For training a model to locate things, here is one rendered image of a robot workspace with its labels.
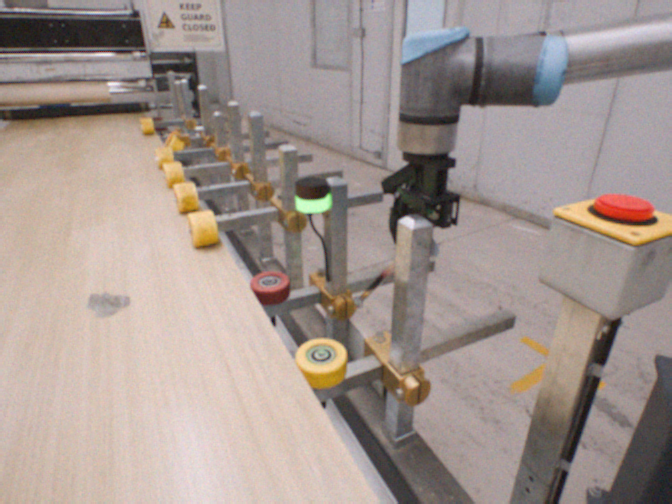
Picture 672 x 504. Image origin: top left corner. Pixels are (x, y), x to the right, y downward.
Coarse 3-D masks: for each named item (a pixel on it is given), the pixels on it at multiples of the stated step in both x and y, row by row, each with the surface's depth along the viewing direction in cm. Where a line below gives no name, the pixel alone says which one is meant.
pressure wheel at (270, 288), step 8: (272, 272) 89; (256, 280) 86; (264, 280) 87; (272, 280) 86; (280, 280) 86; (288, 280) 86; (256, 288) 83; (264, 288) 83; (272, 288) 83; (280, 288) 83; (288, 288) 85; (256, 296) 84; (264, 296) 83; (272, 296) 83; (280, 296) 84; (288, 296) 86; (264, 304) 84; (272, 304) 84; (272, 320) 89
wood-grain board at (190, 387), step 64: (64, 128) 237; (128, 128) 237; (0, 192) 138; (64, 192) 138; (128, 192) 138; (0, 256) 97; (64, 256) 97; (128, 256) 97; (192, 256) 97; (0, 320) 75; (64, 320) 75; (128, 320) 75; (192, 320) 75; (256, 320) 75; (0, 384) 61; (64, 384) 61; (128, 384) 61; (192, 384) 61; (256, 384) 61; (0, 448) 51; (64, 448) 51; (128, 448) 51; (192, 448) 51; (256, 448) 51; (320, 448) 51
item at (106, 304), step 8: (96, 296) 80; (104, 296) 78; (112, 296) 80; (120, 296) 79; (128, 296) 81; (88, 304) 78; (96, 304) 78; (104, 304) 76; (112, 304) 78; (120, 304) 78; (128, 304) 79; (96, 312) 76; (104, 312) 76; (112, 312) 76
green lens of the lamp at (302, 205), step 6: (324, 198) 77; (300, 204) 77; (306, 204) 76; (312, 204) 76; (318, 204) 76; (324, 204) 77; (300, 210) 77; (306, 210) 76; (312, 210) 76; (318, 210) 77; (324, 210) 77
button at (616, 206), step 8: (600, 200) 33; (608, 200) 33; (616, 200) 33; (624, 200) 33; (632, 200) 33; (640, 200) 33; (600, 208) 33; (608, 208) 32; (616, 208) 32; (624, 208) 32; (632, 208) 32; (640, 208) 32; (648, 208) 32; (608, 216) 33; (616, 216) 32; (624, 216) 32; (632, 216) 31; (640, 216) 31; (648, 216) 32
